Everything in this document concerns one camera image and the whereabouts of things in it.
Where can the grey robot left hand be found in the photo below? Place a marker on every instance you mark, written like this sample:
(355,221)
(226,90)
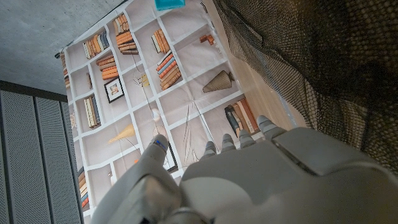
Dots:
(264,180)

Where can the black mesh netting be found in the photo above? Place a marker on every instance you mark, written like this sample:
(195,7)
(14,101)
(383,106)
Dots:
(326,62)

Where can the teal toy block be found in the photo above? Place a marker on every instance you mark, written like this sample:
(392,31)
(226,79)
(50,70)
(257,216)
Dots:
(169,4)

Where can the printed bookshelf backdrop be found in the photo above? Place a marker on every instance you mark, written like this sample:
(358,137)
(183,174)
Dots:
(140,93)

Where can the black backdrop crossbar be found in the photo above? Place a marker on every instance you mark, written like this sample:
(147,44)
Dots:
(57,55)

